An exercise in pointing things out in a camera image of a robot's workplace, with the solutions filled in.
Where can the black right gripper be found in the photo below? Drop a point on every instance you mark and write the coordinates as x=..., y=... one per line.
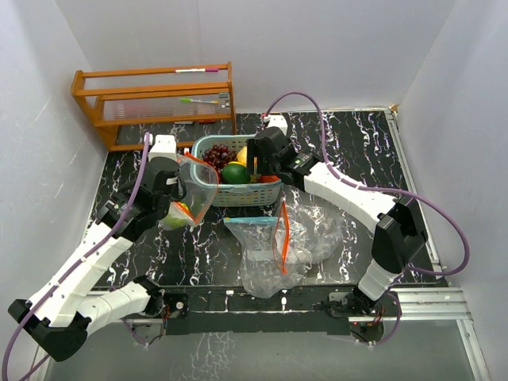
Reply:
x=253, y=152

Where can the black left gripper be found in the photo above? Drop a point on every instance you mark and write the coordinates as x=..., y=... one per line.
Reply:
x=176, y=195

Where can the green custard apple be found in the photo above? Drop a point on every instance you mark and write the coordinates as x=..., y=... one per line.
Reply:
x=177, y=216

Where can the clear zip top bag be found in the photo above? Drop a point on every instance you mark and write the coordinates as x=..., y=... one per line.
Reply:
x=201, y=180

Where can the clear zip bag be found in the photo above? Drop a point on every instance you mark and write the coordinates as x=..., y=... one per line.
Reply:
x=201, y=180
x=278, y=249

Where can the green avocado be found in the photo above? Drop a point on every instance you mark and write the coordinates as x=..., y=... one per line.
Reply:
x=234, y=173

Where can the dark red grapes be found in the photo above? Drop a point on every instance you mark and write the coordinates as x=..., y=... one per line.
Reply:
x=219, y=156

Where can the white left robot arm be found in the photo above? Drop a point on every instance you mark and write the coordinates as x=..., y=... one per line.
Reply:
x=61, y=315

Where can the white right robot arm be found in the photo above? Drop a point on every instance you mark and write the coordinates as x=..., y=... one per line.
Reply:
x=397, y=226

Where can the yellow lemon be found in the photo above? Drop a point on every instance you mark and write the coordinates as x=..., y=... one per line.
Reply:
x=242, y=156

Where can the teal plastic basket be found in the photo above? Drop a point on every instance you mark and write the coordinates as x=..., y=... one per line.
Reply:
x=237, y=195

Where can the green white marker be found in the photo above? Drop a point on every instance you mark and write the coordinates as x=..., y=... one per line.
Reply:
x=201, y=101

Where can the wooden rack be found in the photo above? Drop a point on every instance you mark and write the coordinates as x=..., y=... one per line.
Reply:
x=113, y=99

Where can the pink white marker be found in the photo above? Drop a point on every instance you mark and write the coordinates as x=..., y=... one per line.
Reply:
x=197, y=70

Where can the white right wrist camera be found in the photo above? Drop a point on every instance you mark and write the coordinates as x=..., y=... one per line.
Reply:
x=276, y=120

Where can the black metal base rail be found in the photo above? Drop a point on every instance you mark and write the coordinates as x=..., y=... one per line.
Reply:
x=303, y=309

